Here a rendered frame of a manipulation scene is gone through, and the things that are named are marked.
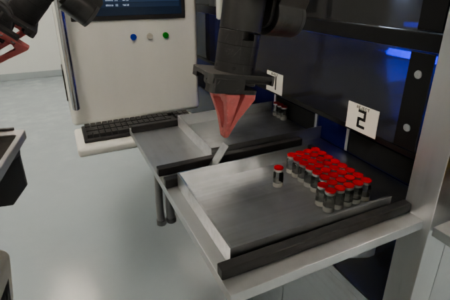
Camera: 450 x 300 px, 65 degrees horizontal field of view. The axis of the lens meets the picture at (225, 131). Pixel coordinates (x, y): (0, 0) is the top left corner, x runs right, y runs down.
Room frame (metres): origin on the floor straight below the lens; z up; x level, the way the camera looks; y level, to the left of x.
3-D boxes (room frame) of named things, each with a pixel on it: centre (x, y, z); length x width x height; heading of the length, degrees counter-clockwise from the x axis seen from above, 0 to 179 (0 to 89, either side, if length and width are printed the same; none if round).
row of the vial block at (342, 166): (0.68, -0.25, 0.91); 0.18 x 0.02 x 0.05; 25
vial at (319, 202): (0.59, -0.19, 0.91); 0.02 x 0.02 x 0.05
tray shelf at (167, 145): (0.79, -0.07, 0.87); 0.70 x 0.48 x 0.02; 25
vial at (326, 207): (0.57, -0.20, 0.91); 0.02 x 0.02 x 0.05
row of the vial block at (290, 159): (0.65, -0.19, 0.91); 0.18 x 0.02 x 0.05; 25
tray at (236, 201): (0.62, -0.11, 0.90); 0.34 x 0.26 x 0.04; 115
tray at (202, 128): (0.97, -0.06, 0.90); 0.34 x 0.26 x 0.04; 116
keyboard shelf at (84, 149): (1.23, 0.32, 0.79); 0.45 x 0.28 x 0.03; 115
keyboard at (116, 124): (1.20, 0.30, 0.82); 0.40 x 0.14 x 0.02; 115
